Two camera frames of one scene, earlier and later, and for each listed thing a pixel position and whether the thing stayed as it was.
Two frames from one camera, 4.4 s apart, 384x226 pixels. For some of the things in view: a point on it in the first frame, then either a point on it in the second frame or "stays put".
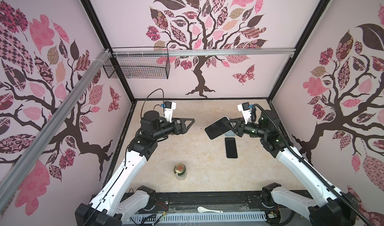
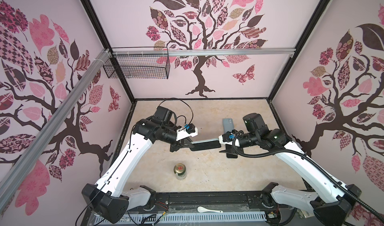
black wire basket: [138, 62] stays put
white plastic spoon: [201, 209] stays put
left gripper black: [182, 130] -> [180, 144]
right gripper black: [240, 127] -> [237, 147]
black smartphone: [217, 128] -> [206, 144]
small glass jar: [180, 169] stays put
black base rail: [207, 202] stays put
